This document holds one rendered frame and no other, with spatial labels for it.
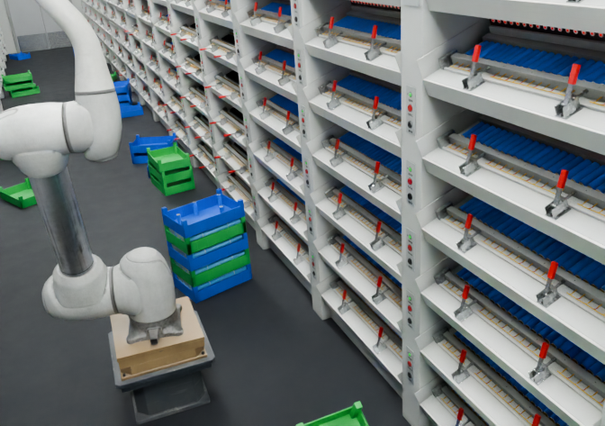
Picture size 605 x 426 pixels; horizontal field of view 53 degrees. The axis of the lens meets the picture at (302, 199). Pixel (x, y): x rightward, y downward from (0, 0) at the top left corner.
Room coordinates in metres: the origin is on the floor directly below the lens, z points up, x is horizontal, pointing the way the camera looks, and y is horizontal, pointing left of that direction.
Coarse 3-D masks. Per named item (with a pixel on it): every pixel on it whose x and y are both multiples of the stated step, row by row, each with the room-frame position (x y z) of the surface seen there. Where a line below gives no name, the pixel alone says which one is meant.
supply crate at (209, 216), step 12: (216, 192) 2.61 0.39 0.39; (192, 204) 2.53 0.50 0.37; (204, 204) 2.57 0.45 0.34; (216, 204) 2.60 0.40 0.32; (228, 204) 2.57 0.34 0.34; (240, 204) 2.46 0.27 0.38; (168, 216) 2.46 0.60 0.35; (192, 216) 2.49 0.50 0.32; (204, 216) 2.48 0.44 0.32; (216, 216) 2.38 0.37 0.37; (228, 216) 2.41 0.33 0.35; (240, 216) 2.45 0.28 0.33; (180, 228) 2.31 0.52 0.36; (192, 228) 2.31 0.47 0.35; (204, 228) 2.34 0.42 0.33
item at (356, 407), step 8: (352, 408) 1.37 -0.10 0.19; (360, 408) 1.35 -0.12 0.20; (328, 416) 1.34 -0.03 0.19; (336, 416) 1.37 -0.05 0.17; (344, 416) 1.39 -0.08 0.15; (352, 416) 1.38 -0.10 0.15; (360, 416) 1.36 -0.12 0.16; (296, 424) 1.30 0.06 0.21; (304, 424) 1.32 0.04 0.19; (312, 424) 1.33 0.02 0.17; (320, 424) 1.36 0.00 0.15; (328, 424) 1.36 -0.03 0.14; (336, 424) 1.36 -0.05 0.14; (344, 424) 1.36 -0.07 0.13; (352, 424) 1.37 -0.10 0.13; (360, 424) 1.36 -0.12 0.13
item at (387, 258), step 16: (320, 192) 2.09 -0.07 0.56; (320, 208) 2.05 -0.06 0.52; (336, 208) 2.00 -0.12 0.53; (336, 224) 1.94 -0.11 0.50; (352, 224) 1.87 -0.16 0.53; (368, 224) 1.83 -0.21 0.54; (352, 240) 1.84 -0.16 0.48; (368, 240) 1.75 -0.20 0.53; (384, 256) 1.64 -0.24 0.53; (400, 256) 1.62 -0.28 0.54; (400, 272) 1.52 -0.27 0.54
